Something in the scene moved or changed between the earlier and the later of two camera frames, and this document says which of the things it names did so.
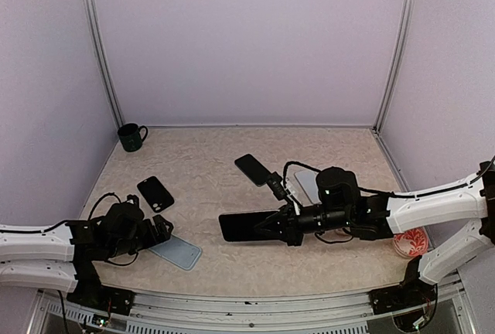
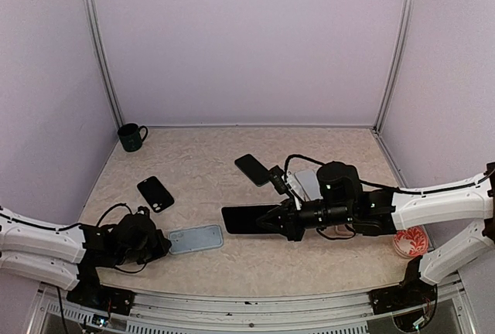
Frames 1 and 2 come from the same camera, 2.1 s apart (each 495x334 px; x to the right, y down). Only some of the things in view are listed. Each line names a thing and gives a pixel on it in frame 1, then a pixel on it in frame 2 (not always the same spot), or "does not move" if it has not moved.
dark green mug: [131, 138] does not move
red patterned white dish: [412, 243] does not move
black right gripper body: [332, 219] does not move
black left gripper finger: [162, 229] -> [163, 245]
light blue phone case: [179, 251] -> [195, 239]
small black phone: [253, 168] does not move
